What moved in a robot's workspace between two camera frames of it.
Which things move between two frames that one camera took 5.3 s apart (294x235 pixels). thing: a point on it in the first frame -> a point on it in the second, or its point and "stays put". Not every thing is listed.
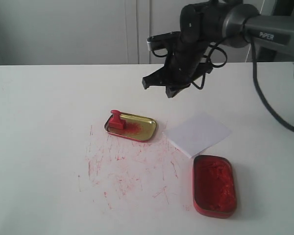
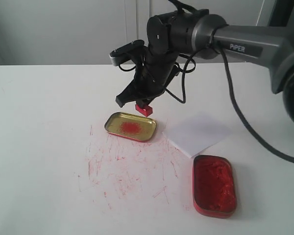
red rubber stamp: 115,121 -> 146,111
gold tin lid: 137,128 stays put
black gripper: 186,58 -> 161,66
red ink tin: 213,183 stays put
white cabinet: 85,32 stays put
